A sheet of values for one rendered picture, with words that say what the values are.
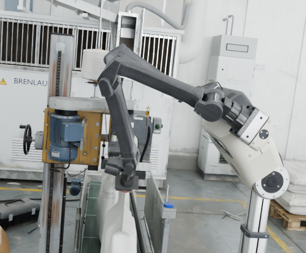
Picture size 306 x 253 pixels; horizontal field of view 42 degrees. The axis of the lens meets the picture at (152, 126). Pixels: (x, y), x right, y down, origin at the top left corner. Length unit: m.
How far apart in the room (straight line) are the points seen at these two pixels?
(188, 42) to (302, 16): 2.33
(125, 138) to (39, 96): 3.60
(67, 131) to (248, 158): 0.92
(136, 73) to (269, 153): 0.63
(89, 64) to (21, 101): 3.10
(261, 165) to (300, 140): 5.56
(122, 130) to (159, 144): 3.65
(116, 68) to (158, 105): 3.72
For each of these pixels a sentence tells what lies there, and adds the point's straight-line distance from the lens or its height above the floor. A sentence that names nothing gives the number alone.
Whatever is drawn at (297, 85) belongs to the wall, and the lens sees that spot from 7.06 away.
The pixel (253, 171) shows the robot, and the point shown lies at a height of 1.25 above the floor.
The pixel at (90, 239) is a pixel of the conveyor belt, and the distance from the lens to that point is 2.98.
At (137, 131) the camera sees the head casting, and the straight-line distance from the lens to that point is 2.33.
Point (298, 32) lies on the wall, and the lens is 7.04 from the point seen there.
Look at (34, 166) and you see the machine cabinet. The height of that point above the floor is 0.24.
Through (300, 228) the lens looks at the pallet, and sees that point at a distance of 4.84.
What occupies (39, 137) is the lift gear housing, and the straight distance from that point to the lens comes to 2.40.
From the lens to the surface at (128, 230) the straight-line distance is 2.01.
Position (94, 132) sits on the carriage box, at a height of 1.22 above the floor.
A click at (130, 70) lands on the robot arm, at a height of 1.61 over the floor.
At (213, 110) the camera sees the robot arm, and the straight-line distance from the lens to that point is 1.38.
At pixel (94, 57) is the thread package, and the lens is 2.09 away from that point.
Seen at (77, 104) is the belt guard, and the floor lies 1.40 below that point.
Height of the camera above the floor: 1.64
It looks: 9 degrees down
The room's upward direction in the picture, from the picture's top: 6 degrees clockwise
